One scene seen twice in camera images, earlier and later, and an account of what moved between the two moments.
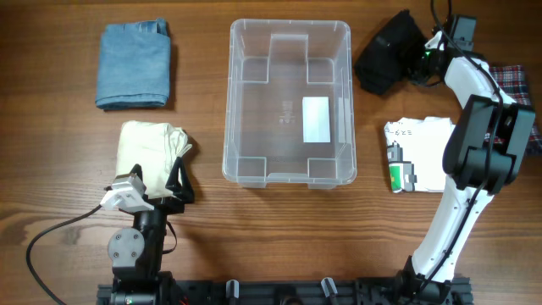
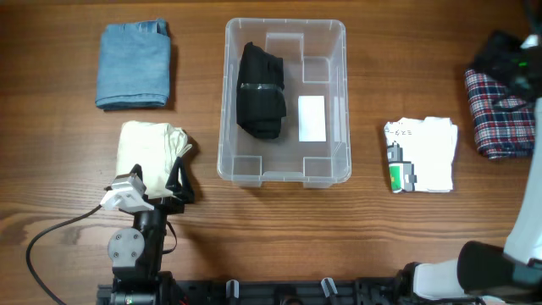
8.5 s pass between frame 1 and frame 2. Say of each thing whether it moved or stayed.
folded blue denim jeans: stayed
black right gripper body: moved
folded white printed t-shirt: stayed
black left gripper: stayed
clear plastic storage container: stayed
